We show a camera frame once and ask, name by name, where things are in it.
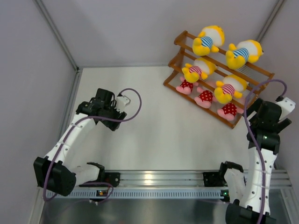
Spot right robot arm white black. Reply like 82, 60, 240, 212
218, 97, 296, 224

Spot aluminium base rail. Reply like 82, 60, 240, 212
108, 170, 292, 189

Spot pink plush red dotted dress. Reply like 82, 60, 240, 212
176, 77, 199, 95

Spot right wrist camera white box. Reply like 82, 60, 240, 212
276, 96, 296, 120

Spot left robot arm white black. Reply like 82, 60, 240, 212
33, 88, 130, 196

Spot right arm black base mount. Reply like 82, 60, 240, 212
203, 172, 228, 187

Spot yellow plush red stripes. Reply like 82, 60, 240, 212
214, 74, 249, 104
182, 57, 218, 83

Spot yellow plush blue stripes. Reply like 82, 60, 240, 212
225, 40, 264, 70
192, 25, 225, 56

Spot grey slotted cable duct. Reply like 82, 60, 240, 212
55, 189, 229, 199

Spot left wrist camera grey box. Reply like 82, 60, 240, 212
115, 95, 131, 113

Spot brown wooden shelf rack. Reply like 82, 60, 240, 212
163, 30, 275, 129

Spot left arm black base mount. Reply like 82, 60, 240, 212
79, 171, 121, 187

